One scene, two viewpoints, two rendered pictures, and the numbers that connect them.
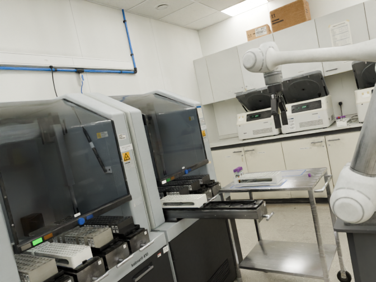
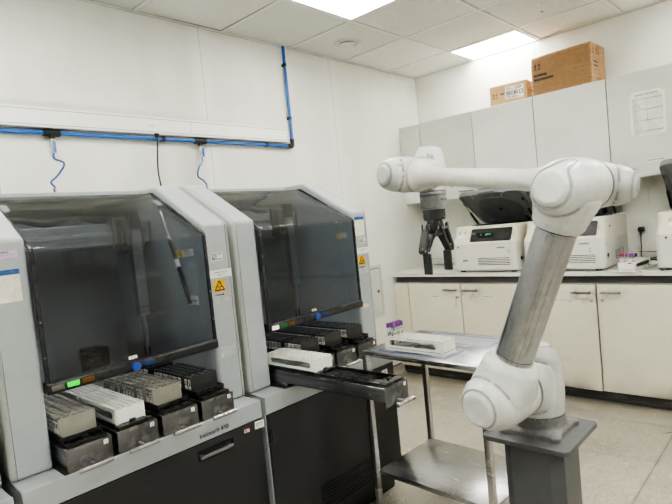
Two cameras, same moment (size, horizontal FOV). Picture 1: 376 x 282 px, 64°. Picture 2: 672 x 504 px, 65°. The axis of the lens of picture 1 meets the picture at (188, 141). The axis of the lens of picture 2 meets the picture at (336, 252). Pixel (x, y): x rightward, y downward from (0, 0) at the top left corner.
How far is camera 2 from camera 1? 0.54 m
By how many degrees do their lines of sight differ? 9
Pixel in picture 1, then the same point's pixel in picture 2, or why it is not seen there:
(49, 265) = (86, 416)
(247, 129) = (469, 255)
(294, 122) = not seen: hidden behind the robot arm
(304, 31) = (585, 99)
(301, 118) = not seen: hidden behind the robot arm
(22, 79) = (113, 151)
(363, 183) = (502, 375)
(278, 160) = not seen: hidden behind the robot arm
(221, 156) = (423, 294)
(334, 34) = (636, 109)
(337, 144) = (616, 300)
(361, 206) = (492, 406)
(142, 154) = (247, 284)
